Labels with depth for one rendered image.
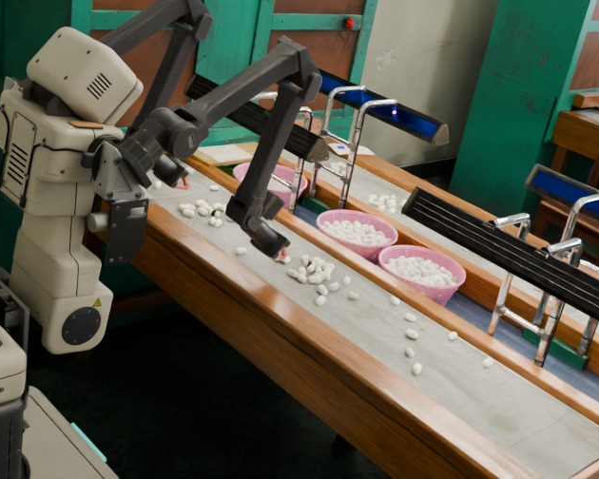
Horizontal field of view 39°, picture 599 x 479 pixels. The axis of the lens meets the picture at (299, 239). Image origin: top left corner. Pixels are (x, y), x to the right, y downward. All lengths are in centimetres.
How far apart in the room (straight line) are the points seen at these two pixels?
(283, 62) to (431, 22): 333
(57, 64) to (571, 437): 141
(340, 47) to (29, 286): 186
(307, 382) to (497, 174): 329
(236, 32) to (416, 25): 219
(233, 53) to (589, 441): 184
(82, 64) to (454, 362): 114
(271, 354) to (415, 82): 334
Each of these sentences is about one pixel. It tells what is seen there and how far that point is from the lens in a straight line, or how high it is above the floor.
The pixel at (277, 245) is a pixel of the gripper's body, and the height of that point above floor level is 88.
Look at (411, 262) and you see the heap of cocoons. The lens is 269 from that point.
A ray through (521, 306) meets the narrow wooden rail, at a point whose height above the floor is 74.
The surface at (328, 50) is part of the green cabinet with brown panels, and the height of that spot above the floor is 112.
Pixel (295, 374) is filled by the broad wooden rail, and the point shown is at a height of 65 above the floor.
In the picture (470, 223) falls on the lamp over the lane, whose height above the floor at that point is 109.
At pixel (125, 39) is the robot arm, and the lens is 223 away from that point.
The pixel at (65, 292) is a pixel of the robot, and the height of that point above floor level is 83.
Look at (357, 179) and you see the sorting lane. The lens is 326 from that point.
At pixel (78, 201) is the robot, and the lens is 197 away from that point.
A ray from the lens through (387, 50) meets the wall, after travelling 503.
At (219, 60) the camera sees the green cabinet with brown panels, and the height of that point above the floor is 110.
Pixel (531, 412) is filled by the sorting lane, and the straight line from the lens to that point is 211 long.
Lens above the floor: 184
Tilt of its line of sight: 24 degrees down
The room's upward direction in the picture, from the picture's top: 11 degrees clockwise
